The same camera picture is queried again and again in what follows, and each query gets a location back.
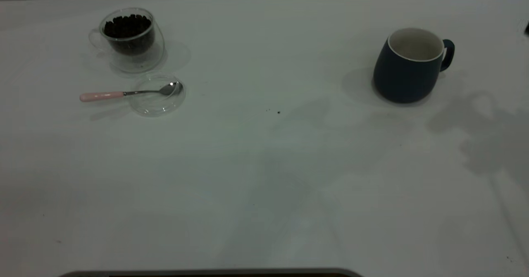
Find dark blue ceramic mug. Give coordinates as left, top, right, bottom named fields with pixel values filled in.
left=373, top=28, right=455, bottom=104

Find pink-handled metal spoon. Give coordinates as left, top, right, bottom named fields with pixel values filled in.
left=80, top=82, right=183, bottom=103

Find clear round glass lid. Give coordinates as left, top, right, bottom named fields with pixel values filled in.
left=130, top=72, right=186, bottom=117

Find dark coffee beans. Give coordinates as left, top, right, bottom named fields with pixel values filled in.
left=103, top=14, right=155, bottom=55

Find clear double-wall glass cup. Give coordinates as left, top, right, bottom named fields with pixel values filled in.
left=88, top=7, right=166, bottom=74

